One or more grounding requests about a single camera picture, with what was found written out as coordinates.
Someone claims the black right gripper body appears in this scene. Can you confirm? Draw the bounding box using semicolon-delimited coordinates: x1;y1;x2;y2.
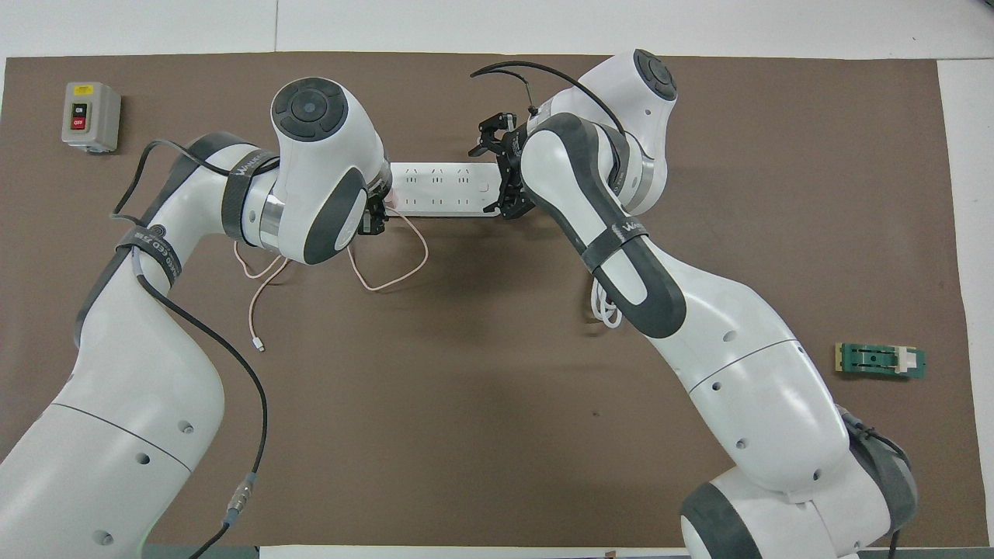
500;128;530;200

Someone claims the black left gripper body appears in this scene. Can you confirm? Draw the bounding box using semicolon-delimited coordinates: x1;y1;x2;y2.
359;194;389;237

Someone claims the white power strip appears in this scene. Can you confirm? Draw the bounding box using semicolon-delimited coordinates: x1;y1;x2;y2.
386;161;504;218

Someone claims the pink charging cable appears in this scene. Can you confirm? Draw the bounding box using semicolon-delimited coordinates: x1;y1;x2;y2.
233;206;429;352

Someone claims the brown table mat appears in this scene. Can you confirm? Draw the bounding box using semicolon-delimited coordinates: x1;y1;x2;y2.
0;51;989;548

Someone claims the white power cord with plug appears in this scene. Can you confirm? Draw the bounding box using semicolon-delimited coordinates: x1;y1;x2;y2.
590;276;624;330

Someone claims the grey on-off switch box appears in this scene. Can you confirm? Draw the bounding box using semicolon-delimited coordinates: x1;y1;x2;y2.
61;82;122;154

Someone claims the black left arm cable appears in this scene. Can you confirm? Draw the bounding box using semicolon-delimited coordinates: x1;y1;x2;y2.
111;138;269;559

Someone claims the green knife switch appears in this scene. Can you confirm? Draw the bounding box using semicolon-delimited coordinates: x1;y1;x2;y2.
834;342;927;381

